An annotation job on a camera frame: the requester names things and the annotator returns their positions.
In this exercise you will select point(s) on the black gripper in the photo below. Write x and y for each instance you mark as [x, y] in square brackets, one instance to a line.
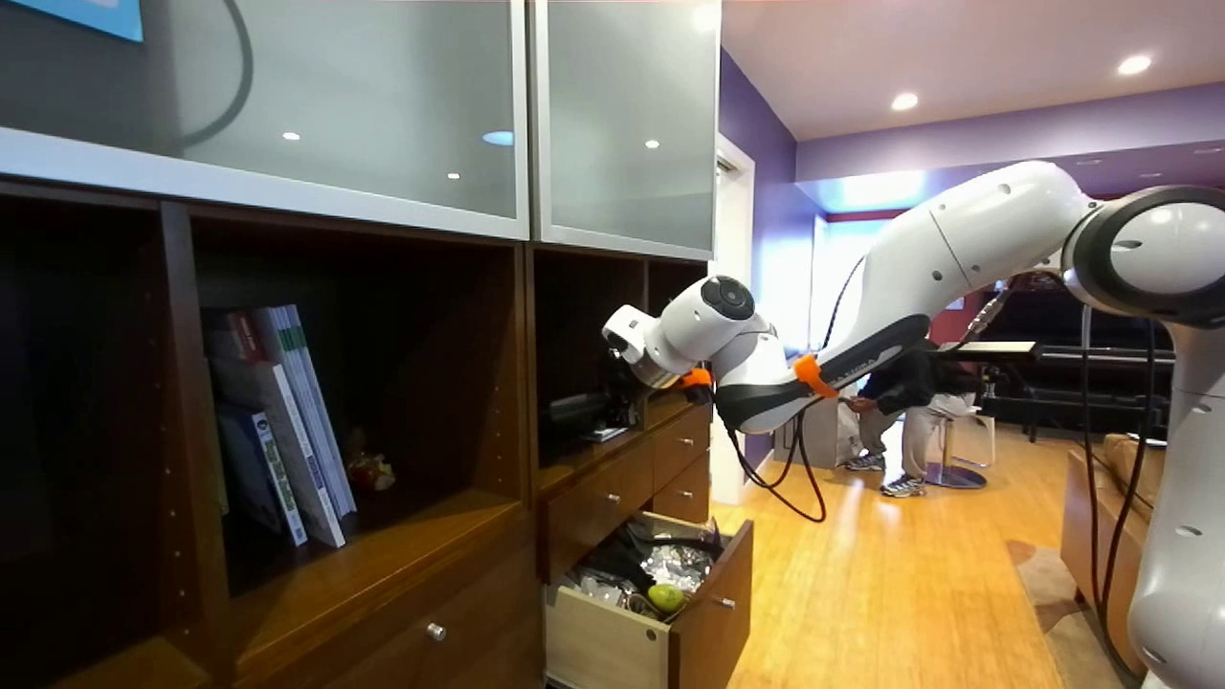
[627, 407]

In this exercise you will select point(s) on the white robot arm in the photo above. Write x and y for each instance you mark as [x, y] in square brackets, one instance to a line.
[980, 230]

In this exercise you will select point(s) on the short closed wooden drawer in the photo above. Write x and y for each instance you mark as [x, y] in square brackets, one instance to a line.
[676, 447]
[685, 494]

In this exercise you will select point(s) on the long closed wooden drawer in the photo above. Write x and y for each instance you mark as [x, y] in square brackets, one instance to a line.
[594, 503]

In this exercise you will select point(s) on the clear plastic bag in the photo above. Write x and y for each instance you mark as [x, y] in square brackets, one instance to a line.
[676, 566]

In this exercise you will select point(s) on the open wooden drawer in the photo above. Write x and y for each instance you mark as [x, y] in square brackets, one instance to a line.
[709, 632]

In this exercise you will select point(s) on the wide closed wooden drawer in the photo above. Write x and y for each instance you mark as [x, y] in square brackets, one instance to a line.
[433, 632]

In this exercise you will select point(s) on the green ball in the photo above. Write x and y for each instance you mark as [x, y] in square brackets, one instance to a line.
[662, 600]

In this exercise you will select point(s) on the small brown figurine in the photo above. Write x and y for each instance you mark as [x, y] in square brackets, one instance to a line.
[368, 468]

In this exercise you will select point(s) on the person in dark top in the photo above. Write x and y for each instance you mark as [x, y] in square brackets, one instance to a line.
[901, 387]

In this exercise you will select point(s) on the narrow frosted glass door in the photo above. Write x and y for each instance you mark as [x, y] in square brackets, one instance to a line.
[626, 128]

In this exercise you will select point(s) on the dark wooden shelf unit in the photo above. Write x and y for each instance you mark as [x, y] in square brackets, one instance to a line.
[382, 559]

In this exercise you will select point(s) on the tall white book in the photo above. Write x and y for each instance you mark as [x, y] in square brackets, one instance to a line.
[311, 407]

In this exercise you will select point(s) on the white stool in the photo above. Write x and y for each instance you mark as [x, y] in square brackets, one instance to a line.
[959, 441]

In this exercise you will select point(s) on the blue book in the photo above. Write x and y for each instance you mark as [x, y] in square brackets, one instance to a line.
[260, 485]

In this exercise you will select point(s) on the wide frosted glass door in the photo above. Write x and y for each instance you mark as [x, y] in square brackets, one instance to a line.
[368, 115]

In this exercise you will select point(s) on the red book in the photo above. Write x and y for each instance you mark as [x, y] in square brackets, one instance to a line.
[231, 342]

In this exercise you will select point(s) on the round ceiling light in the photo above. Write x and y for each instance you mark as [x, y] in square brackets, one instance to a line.
[1133, 61]
[906, 101]

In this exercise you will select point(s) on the black piano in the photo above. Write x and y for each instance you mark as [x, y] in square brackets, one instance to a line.
[1073, 375]

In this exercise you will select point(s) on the low wooden cabinet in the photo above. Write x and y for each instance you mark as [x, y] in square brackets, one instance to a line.
[1094, 538]

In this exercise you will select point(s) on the white door frame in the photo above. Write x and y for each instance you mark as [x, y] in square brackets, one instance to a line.
[733, 216]

